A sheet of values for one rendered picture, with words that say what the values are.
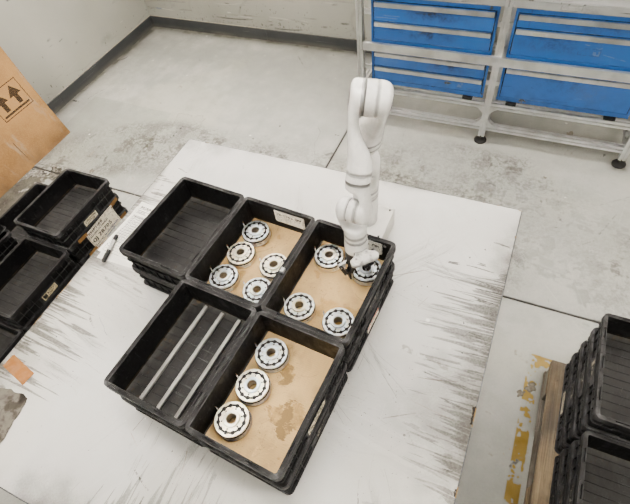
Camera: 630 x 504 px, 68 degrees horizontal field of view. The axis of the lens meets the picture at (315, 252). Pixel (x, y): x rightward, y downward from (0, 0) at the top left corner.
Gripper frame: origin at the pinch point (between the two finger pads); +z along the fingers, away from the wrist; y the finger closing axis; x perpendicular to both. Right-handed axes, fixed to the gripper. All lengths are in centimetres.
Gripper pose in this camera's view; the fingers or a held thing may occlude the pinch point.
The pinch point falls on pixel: (358, 272)
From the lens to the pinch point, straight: 157.8
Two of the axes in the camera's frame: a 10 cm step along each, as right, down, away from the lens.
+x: 3.7, 7.2, -5.9
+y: -9.2, 3.6, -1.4
